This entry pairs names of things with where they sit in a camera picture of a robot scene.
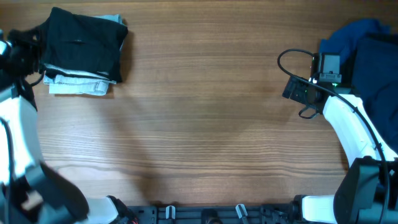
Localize black shorts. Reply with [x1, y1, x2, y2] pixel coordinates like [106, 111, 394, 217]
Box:
[39, 7, 128, 83]

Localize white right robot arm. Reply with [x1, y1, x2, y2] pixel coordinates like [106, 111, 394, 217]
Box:
[282, 52, 397, 223]

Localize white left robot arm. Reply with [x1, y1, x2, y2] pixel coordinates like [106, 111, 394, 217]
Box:
[1, 29, 124, 223]

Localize folded light blue denim garment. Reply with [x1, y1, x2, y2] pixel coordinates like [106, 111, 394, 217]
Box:
[44, 14, 126, 96]

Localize dark blue garment pile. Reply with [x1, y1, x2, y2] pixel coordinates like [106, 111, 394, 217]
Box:
[319, 19, 397, 152]

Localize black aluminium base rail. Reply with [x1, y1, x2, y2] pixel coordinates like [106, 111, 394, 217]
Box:
[70, 203, 348, 224]

